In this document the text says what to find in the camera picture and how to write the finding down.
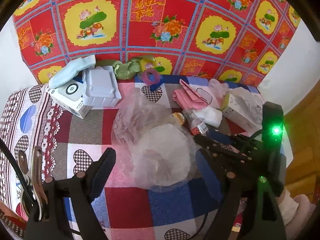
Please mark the white speaker product box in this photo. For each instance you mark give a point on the white speaker product box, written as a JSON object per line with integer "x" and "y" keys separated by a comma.
{"x": 70, "y": 97}

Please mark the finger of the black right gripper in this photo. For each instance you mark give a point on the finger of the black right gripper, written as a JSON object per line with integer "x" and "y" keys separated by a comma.
{"x": 216, "y": 150}
{"x": 222, "y": 138}

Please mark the metal spring clamp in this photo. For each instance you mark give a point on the metal spring clamp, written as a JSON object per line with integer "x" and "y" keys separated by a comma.
{"x": 32, "y": 176}

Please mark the white printed plastic bag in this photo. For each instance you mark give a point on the white printed plastic bag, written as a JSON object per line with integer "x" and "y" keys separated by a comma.
{"x": 253, "y": 101}

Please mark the pink folded cloth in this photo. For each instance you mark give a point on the pink folded cloth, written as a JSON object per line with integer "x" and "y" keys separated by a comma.
{"x": 188, "y": 98}

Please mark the white green cardboard box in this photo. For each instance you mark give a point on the white green cardboard box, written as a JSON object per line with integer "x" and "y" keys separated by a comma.
{"x": 236, "y": 110}

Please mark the person's right hand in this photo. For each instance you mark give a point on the person's right hand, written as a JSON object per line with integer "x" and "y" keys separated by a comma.
{"x": 296, "y": 211}

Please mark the checkered heart bed sheet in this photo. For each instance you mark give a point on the checkered heart bed sheet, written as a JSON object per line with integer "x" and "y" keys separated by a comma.
{"x": 69, "y": 145}

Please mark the red floral patterned headboard cloth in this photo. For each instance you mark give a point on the red floral patterned headboard cloth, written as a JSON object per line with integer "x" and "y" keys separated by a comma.
{"x": 230, "y": 40}

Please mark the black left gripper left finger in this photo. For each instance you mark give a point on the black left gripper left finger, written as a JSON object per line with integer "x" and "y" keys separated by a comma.
{"x": 70, "y": 200}

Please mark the white tissue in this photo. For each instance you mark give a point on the white tissue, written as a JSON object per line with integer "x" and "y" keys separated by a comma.
{"x": 209, "y": 115}

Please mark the clear plastic bag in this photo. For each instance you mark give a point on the clear plastic bag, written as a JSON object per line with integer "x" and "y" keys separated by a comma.
{"x": 155, "y": 151}

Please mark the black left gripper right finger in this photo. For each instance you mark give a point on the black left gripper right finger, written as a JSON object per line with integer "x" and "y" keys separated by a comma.
{"x": 228, "y": 180}

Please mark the small clear bottle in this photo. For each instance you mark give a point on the small clear bottle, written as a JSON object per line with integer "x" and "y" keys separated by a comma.
{"x": 195, "y": 124}

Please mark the light blue cloth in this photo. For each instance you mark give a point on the light blue cloth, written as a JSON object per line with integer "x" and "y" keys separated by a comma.
{"x": 72, "y": 69}

